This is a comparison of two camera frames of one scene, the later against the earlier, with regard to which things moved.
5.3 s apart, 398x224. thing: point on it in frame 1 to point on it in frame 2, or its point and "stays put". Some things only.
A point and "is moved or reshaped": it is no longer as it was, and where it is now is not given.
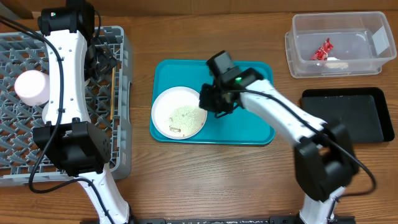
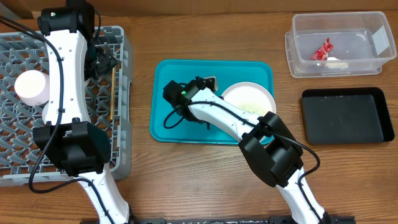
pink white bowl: [32, 87] stays put
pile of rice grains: [186, 121] is moved or reshaped
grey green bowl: [45, 112] stays put
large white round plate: [176, 114] is moved or reshaped
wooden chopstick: [112, 93] stays put
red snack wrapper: [321, 53] stays put
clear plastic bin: [338, 44] stays put
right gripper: [208, 99] to [202, 83]
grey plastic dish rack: [109, 101] stays put
